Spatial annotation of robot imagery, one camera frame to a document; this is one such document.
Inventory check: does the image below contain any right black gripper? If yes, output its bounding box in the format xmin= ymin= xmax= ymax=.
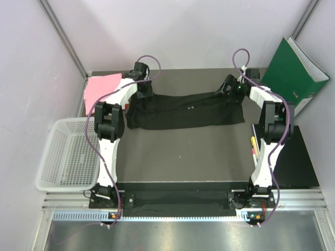
xmin=215 ymin=75 xmax=245 ymax=105

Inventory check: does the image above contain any black printed t shirt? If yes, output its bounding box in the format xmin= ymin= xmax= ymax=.
xmin=126 ymin=93 xmax=245 ymax=130

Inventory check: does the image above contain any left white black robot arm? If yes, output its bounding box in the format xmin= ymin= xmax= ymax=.
xmin=89 ymin=62 xmax=153 ymax=209

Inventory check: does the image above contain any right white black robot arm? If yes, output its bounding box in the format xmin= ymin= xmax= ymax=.
xmin=216 ymin=67 xmax=294 ymax=210

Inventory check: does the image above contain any yellow marker pen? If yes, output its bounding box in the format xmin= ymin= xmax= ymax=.
xmin=251 ymin=136 xmax=258 ymax=150

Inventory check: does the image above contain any pink white marker pen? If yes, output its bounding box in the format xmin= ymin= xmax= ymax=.
xmin=252 ymin=147 xmax=259 ymax=167

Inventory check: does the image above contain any white plastic basket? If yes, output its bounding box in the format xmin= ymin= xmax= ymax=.
xmin=36 ymin=117 xmax=100 ymax=193

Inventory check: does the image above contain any black notebook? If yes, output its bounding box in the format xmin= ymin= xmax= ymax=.
xmin=252 ymin=123 xmax=320 ymax=188

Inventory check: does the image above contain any green ring binder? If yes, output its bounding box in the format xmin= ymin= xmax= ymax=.
xmin=261 ymin=37 xmax=330 ymax=115

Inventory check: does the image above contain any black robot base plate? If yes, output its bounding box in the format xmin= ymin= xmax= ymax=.
xmin=88 ymin=181 xmax=275 ymax=218

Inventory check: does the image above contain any perforated grey cable duct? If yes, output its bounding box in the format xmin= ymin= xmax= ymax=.
xmin=52 ymin=211 xmax=250 ymax=222

